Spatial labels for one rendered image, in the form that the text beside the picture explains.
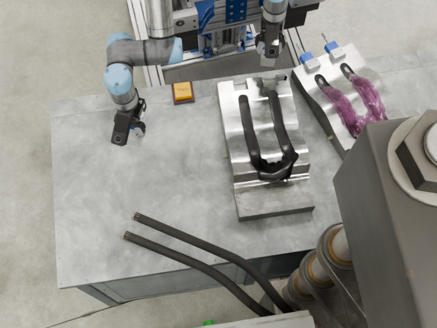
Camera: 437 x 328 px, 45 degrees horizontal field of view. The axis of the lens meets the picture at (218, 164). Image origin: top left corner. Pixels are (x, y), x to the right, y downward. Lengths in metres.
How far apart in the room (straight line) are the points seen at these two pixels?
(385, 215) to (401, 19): 2.77
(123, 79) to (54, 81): 1.64
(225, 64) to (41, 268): 1.36
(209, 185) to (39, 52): 1.66
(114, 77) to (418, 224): 1.05
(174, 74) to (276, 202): 1.17
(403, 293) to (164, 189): 1.35
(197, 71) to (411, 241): 2.23
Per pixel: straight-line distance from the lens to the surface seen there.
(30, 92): 3.11
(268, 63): 1.94
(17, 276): 2.78
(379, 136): 0.65
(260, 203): 1.79
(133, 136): 1.79
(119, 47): 1.57
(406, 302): 0.63
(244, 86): 1.96
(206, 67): 2.77
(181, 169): 1.90
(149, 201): 1.87
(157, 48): 1.55
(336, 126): 1.91
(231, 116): 1.88
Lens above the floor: 2.57
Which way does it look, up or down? 69 degrees down
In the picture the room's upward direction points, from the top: straight up
